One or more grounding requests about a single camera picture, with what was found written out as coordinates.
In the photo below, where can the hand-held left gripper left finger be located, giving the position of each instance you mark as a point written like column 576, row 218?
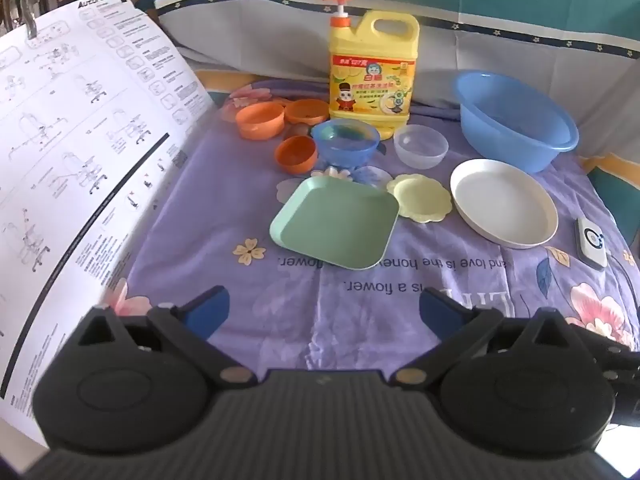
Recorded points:
column 209, row 309

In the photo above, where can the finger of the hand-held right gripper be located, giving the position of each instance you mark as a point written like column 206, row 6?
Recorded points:
column 607, row 352

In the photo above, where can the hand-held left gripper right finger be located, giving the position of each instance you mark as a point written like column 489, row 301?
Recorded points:
column 439, row 310

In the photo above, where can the yellow flower-shaped plate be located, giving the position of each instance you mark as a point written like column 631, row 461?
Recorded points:
column 422, row 200

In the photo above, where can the white round plate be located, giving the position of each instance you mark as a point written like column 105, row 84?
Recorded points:
column 500, row 200

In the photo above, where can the green square plate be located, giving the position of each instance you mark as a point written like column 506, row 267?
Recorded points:
column 335, row 222

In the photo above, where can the small blue bowl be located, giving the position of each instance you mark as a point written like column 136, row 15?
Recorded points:
column 345, row 142

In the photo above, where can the purple floral cloth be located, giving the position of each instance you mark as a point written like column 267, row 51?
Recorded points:
column 210, row 220

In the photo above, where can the white square device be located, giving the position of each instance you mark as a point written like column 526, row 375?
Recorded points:
column 591, row 242

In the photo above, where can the teal and yellow blanket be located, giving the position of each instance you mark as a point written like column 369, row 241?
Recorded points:
column 616, row 195

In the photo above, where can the clear plastic bowl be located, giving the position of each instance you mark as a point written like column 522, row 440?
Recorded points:
column 420, row 147

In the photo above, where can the small deep orange bowl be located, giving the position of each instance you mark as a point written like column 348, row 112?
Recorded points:
column 295, row 155

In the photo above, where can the large blue basin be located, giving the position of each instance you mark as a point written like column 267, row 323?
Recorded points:
column 505, row 127

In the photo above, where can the brown egg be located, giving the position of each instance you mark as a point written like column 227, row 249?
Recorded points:
column 297, row 131

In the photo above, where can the white instruction sheet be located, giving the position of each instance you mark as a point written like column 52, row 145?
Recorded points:
column 75, row 135

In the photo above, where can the shallow orange bowl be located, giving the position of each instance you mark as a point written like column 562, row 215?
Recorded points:
column 306, row 111

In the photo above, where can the yellow detergent bottle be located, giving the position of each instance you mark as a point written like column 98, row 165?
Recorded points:
column 372, row 65

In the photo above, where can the teal star-trimmed sheet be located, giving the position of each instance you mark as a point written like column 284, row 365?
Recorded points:
column 280, row 25

